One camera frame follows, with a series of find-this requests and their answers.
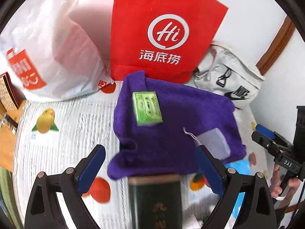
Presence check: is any person's right hand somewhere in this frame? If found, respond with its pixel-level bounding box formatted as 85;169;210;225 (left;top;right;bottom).
269;163;302;199

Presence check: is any blue tissue pack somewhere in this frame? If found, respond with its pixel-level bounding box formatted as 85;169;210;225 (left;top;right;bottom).
224;160;251;220

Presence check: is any fruit print tablecloth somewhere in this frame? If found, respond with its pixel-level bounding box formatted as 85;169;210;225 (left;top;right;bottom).
12;82;272;228

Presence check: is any purple towel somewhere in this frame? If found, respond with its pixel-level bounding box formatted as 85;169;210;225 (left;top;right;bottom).
107;71;246;180

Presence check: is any dark green tea tin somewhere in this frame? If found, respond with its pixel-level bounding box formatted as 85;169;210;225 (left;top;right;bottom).
128;174;182;228

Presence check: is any green small packet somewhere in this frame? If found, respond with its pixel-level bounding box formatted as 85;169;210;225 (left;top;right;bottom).
132;92;163;126

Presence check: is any brown patterned box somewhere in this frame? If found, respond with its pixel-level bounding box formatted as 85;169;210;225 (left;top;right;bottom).
0;72;25;111

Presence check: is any grey Nike bag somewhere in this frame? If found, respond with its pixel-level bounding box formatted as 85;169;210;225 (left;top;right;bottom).
185;40;265;106

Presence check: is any white plastic shopping bag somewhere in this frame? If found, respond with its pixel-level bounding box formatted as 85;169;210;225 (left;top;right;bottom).
1;0;113;101

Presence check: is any red paper shopping bag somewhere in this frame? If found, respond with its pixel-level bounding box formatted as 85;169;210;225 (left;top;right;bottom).
110;0;227;84

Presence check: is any wooden door frame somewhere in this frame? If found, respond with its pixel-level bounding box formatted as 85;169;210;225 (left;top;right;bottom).
256;16;296;76

